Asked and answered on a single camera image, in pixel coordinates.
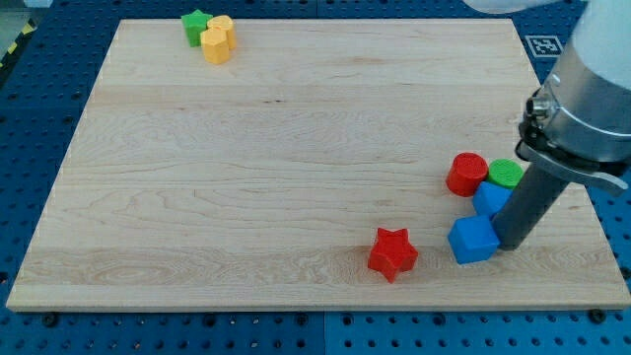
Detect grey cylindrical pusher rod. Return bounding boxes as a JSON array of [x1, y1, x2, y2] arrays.
[[491, 165, 569, 250]]

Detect blue triangle block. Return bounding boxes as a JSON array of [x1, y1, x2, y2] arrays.
[[472, 181, 512, 217]]

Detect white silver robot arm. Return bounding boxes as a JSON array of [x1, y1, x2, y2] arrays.
[[491, 0, 630, 250]]

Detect red star block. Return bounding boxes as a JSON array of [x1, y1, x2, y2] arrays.
[[367, 228, 419, 283]]

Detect green star block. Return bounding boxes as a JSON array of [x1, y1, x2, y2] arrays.
[[180, 9, 213, 47]]

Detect green cylinder block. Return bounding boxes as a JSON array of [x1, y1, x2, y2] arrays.
[[486, 159, 524, 189]]

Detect red cylinder block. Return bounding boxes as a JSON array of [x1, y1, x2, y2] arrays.
[[446, 152, 489, 197]]

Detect blue cube block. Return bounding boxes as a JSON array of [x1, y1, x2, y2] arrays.
[[448, 215, 500, 264]]

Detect white fiducial marker tag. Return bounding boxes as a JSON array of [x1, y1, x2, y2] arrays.
[[526, 35, 563, 58]]

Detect light wooden board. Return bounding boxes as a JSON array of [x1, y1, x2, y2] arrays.
[[7, 19, 630, 313]]

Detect yellow hexagon block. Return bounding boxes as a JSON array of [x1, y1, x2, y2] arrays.
[[200, 28, 230, 64]]

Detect yellow cylinder block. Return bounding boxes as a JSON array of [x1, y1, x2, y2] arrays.
[[206, 15, 237, 49]]

